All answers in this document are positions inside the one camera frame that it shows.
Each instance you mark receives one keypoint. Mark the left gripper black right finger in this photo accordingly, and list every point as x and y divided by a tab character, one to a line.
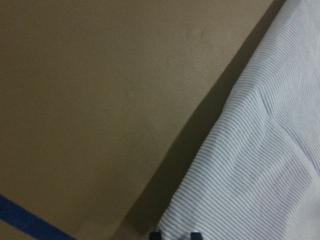
195	236

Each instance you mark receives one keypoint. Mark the light blue striped shirt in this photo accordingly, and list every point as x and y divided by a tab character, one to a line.
257	174

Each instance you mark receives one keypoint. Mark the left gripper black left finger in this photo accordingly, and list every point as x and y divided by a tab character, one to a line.
155	236

